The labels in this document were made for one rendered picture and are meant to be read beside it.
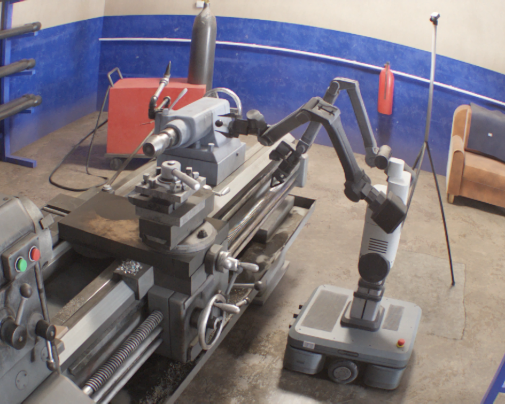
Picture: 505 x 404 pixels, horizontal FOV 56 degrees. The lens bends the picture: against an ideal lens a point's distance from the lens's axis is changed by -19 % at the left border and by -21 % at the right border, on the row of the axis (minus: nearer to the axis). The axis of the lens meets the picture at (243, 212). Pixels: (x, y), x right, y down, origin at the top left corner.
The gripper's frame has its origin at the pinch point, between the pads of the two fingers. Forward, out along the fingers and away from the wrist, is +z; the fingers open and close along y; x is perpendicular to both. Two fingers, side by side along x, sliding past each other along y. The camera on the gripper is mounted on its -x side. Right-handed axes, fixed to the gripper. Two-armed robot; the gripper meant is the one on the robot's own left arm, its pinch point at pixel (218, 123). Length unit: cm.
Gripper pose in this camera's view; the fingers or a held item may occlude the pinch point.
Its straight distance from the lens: 248.6
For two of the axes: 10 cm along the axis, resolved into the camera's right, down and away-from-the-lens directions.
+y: -1.8, 9.8, 1.3
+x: 3.2, -0.6, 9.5
